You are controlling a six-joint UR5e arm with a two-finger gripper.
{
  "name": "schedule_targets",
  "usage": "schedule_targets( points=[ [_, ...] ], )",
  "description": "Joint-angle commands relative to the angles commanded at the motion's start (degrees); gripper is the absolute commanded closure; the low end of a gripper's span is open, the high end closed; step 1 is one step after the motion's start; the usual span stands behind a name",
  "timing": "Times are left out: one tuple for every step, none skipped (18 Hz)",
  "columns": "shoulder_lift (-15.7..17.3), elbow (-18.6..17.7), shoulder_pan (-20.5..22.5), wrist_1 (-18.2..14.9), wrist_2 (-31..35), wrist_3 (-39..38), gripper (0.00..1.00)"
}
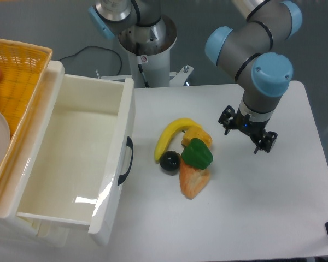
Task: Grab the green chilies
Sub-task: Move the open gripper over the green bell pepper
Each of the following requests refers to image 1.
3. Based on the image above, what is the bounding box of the white drawer cabinet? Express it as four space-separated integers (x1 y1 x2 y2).
0 61 69 247

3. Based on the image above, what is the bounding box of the orange strawberry slice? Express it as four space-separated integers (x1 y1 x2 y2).
179 160 210 199

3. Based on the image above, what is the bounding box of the black drawer handle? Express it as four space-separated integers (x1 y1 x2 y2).
118 136 134 186

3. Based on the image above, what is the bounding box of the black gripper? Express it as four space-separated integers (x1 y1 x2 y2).
218 105 278 154

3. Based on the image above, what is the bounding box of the green bell pepper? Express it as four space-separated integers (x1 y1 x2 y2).
181 138 213 170

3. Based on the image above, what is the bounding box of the black cable on floor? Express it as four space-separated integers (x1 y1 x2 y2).
58 45 123 76

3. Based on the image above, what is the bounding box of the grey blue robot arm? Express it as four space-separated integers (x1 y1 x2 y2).
88 1 302 152

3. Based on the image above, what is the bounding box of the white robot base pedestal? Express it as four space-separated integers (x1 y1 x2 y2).
99 13 195 89

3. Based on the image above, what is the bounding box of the orange yellow bell pepper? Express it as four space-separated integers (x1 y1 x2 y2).
181 126 213 148

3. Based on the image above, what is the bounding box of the white open drawer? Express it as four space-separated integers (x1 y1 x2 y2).
18 75 135 246

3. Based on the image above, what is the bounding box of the yellow banana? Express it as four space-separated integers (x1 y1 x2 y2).
154 118 202 163

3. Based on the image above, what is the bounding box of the orange woven basket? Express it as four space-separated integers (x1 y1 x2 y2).
0 39 52 185

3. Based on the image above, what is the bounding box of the black round fruit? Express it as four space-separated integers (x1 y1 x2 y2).
159 151 180 172

